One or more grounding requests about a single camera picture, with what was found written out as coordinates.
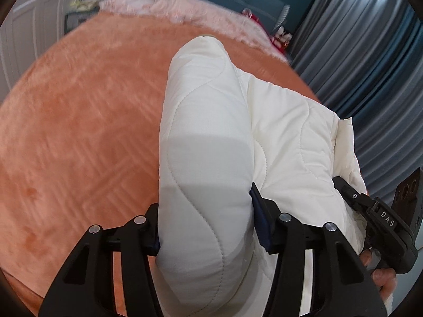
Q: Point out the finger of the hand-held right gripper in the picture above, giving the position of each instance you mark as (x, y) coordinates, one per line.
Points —
(350, 193)

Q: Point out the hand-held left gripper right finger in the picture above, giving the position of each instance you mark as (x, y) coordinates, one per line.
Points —
(261, 228)

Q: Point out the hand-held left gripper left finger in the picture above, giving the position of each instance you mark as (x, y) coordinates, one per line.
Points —
(151, 226)

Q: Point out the cream quilted jacket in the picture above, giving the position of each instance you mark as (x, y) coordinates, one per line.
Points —
(205, 138)

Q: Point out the person's right hand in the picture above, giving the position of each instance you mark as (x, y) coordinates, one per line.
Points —
(385, 279)

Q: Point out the orange plush blanket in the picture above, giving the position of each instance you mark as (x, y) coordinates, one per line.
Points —
(82, 122)

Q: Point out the grey curtain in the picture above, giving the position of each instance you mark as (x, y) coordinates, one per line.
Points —
(373, 56)

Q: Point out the red cloth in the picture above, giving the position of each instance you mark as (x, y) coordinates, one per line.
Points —
(276, 41)

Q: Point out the stuffed toy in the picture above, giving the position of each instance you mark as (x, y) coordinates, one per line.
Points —
(283, 36)

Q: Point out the dark nightstand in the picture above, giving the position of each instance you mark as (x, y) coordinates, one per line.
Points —
(77, 19)

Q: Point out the pink lace blanket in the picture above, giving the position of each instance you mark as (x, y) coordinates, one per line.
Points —
(185, 5)

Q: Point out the yellow white crumpled cloth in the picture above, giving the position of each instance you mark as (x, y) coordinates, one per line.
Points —
(84, 4)

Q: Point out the white wardrobe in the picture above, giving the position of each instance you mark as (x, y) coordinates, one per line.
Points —
(29, 23)

